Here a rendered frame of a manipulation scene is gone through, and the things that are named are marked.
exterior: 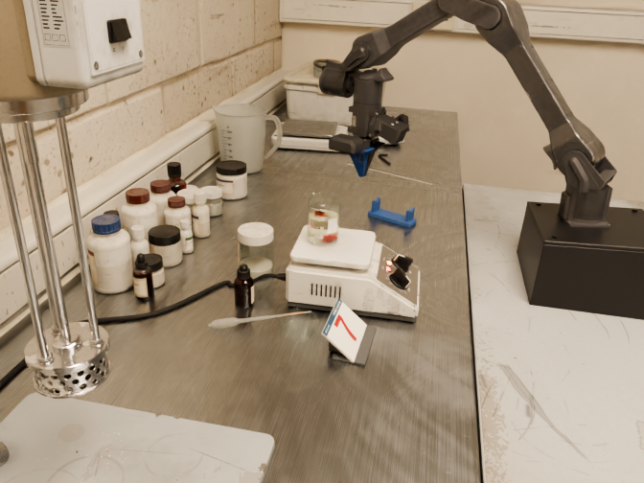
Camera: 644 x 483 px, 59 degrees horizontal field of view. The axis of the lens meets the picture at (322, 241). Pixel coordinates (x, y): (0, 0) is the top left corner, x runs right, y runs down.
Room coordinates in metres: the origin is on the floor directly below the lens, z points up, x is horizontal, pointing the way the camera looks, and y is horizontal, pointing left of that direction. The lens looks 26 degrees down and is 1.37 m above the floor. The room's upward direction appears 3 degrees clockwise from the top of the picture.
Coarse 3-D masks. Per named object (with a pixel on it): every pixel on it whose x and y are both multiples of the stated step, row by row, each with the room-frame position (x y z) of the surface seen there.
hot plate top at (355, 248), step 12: (300, 240) 0.80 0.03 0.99; (348, 240) 0.80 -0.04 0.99; (360, 240) 0.80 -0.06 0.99; (372, 240) 0.81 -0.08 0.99; (300, 252) 0.75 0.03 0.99; (312, 252) 0.75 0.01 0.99; (324, 252) 0.76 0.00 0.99; (336, 252) 0.76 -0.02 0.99; (348, 252) 0.76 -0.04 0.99; (360, 252) 0.76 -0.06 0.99; (372, 252) 0.77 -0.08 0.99; (324, 264) 0.73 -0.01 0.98; (336, 264) 0.73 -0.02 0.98; (348, 264) 0.73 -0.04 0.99; (360, 264) 0.72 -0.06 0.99
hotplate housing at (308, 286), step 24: (288, 264) 0.75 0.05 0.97; (312, 264) 0.75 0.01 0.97; (288, 288) 0.73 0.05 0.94; (312, 288) 0.73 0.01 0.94; (336, 288) 0.72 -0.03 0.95; (360, 288) 0.72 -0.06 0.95; (384, 288) 0.72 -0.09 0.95; (360, 312) 0.72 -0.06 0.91; (384, 312) 0.71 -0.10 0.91; (408, 312) 0.71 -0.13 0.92
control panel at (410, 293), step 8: (384, 248) 0.83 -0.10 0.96; (384, 256) 0.80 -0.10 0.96; (392, 256) 0.82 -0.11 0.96; (384, 264) 0.78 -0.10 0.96; (392, 264) 0.79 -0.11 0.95; (384, 272) 0.75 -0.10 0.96; (392, 272) 0.77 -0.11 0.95; (408, 272) 0.79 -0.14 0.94; (416, 272) 0.81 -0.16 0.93; (384, 280) 0.73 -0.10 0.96; (416, 280) 0.78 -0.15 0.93; (392, 288) 0.72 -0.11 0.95; (408, 288) 0.75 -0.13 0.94; (416, 288) 0.76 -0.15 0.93; (408, 296) 0.72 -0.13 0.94; (416, 296) 0.74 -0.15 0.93; (416, 304) 0.71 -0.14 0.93
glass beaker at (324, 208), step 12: (324, 192) 0.83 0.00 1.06; (312, 204) 0.78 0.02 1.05; (324, 204) 0.77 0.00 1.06; (336, 204) 0.78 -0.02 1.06; (312, 216) 0.78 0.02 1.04; (324, 216) 0.77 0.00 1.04; (336, 216) 0.78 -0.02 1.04; (312, 228) 0.78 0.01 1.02; (324, 228) 0.77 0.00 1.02; (336, 228) 0.78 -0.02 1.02; (312, 240) 0.78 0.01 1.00; (324, 240) 0.77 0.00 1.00; (336, 240) 0.79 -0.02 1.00
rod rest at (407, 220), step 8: (376, 200) 1.12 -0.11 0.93; (376, 208) 1.11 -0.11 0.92; (368, 216) 1.10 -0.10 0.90; (376, 216) 1.09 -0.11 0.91; (384, 216) 1.09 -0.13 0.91; (392, 216) 1.09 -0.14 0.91; (400, 216) 1.09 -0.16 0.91; (408, 216) 1.06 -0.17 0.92; (400, 224) 1.06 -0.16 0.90; (408, 224) 1.05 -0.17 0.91
